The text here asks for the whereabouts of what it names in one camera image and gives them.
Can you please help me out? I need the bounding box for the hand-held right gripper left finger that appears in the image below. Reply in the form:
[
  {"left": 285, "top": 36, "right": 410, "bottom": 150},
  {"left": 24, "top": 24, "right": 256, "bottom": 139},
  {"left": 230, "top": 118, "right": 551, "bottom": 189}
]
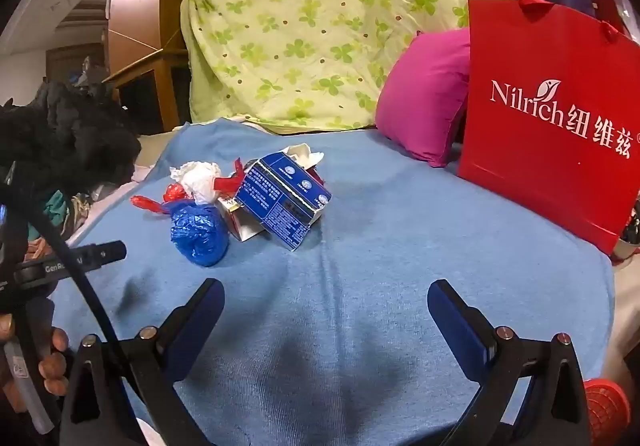
[{"left": 60, "top": 278, "right": 226, "bottom": 446}]

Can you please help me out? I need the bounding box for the pink pillow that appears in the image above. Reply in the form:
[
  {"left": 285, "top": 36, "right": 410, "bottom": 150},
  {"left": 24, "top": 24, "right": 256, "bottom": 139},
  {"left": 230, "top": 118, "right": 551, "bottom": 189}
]
[{"left": 375, "top": 29, "right": 473, "bottom": 168}]

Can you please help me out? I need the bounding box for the black cable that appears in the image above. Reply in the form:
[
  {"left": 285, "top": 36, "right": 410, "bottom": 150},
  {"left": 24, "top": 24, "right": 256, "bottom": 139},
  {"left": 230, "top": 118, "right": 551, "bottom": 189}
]
[{"left": 0, "top": 186, "right": 126, "bottom": 347}]

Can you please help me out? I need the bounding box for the blue medicine box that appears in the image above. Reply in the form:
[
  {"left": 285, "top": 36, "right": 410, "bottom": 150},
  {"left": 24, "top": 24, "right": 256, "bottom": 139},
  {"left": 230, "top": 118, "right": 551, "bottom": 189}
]
[{"left": 234, "top": 143, "right": 332, "bottom": 251}]

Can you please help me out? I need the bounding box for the red plastic basket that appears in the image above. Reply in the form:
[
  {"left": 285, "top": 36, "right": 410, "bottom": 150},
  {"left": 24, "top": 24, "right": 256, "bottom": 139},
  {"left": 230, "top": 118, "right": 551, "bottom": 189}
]
[{"left": 582, "top": 378, "right": 632, "bottom": 446}]

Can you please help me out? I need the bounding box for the person's left hand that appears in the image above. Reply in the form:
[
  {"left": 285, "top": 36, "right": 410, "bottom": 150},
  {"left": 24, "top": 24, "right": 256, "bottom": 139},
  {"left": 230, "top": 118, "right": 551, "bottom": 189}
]
[{"left": 0, "top": 313, "right": 71, "bottom": 419}]

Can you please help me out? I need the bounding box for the colourful patterned cloth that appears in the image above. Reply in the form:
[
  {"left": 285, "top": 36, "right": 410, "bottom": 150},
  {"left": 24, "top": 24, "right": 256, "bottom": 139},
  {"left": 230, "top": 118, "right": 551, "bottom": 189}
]
[{"left": 27, "top": 186, "right": 103, "bottom": 251}]

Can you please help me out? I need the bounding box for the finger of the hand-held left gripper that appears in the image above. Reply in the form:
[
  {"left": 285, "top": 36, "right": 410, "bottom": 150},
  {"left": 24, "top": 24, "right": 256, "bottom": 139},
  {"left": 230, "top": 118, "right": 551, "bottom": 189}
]
[{"left": 15, "top": 241, "right": 127, "bottom": 284}]

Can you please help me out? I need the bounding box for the white tissue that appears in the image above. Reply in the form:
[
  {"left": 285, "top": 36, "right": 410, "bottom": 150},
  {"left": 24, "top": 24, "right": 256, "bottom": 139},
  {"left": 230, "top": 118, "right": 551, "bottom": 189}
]
[{"left": 170, "top": 161, "right": 222, "bottom": 205}]

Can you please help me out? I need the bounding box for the green clover print quilt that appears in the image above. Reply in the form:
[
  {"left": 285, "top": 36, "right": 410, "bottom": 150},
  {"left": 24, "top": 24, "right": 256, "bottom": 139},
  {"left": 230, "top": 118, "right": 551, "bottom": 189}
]
[{"left": 180, "top": 0, "right": 521, "bottom": 135}]

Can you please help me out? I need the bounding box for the blue blanket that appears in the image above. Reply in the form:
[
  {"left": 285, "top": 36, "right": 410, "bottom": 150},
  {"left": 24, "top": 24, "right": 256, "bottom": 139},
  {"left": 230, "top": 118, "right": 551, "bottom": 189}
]
[{"left": 50, "top": 118, "right": 616, "bottom": 446}]

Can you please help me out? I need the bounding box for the red plastic bag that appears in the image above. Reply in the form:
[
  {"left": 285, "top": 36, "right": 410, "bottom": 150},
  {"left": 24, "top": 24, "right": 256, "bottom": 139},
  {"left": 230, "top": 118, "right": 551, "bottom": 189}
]
[{"left": 130, "top": 183, "right": 191, "bottom": 217}]

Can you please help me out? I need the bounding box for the wooden headboard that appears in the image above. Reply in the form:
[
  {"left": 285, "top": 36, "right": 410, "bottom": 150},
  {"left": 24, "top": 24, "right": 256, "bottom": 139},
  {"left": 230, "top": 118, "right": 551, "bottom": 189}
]
[{"left": 102, "top": 0, "right": 201, "bottom": 134}]

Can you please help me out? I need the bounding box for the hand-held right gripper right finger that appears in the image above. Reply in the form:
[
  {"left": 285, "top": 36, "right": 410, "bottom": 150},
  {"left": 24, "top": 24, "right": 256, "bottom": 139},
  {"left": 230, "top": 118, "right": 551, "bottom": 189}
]
[{"left": 427, "top": 279, "right": 593, "bottom": 446}]

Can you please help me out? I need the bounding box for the blue plastic bag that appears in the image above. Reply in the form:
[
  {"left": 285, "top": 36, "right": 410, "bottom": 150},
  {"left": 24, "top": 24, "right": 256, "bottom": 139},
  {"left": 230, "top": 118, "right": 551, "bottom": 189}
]
[{"left": 170, "top": 200, "right": 231, "bottom": 268}]

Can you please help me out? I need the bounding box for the white medicine box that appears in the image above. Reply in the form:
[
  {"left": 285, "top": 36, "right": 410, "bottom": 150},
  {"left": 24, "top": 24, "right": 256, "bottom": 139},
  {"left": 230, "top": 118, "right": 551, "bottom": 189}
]
[{"left": 216, "top": 193, "right": 268, "bottom": 244}]

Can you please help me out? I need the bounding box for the red paper bag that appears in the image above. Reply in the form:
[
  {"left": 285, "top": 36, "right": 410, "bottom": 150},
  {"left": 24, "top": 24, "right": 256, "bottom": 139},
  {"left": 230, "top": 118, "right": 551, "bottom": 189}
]
[{"left": 456, "top": 0, "right": 640, "bottom": 255}]

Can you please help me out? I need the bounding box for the black fuzzy cloth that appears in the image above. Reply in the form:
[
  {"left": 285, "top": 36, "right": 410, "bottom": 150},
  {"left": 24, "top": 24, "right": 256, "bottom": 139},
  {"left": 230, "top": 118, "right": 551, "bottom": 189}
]
[{"left": 0, "top": 82, "right": 142, "bottom": 187}]

